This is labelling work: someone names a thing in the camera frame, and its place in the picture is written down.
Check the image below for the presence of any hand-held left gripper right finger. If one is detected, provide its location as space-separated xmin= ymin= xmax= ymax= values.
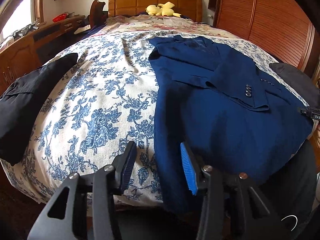
xmin=180 ymin=142 xmax=288 ymax=240

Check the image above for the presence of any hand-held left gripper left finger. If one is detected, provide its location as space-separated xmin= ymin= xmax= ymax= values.
xmin=27 ymin=141 xmax=137 ymax=240

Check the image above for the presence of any navy blue suit jacket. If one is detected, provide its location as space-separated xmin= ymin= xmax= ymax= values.
xmin=148 ymin=35 xmax=314 ymax=215

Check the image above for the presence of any dark grey garment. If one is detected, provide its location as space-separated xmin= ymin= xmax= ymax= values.
xmin=269 ymin=62 xmax=320 ymax=105

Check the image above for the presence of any blue floral white blanket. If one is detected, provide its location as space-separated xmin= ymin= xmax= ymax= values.
xmin=0 ymin=31 xmax=313 ymax=205

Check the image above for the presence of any wooden louvred wardrobe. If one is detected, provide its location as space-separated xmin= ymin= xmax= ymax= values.
xmin=207 ymin=0 xmax=317 ymax=78

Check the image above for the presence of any black folded garment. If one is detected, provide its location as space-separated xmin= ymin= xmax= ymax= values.
xmin=0 ymin=53 xmax=79 ymax=166

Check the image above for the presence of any pink floral quilt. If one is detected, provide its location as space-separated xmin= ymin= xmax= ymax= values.
xmin=100 ymin=15 xmax=225 ymax=39

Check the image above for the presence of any wooden desk with cabinets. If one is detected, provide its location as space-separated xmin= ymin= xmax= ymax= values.
xmin=0 ymin=15 xmax=85 ymax=93

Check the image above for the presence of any dark wooden chair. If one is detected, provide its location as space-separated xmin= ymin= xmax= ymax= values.
xmin=90 ymin=0 xmax=107 ymax=27

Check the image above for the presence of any yellow plush toy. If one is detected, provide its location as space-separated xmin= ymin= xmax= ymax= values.
xmin=146 ymin=2 xmax=182 ymax=18

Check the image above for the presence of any wooden bed headboard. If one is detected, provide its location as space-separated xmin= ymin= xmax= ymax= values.
xmin=108 ymin=0 xmax=202 ymax=23

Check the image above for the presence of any wooden framed window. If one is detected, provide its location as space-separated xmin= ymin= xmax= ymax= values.
xmin=0 ymin=0 xmax=44 ymax=40

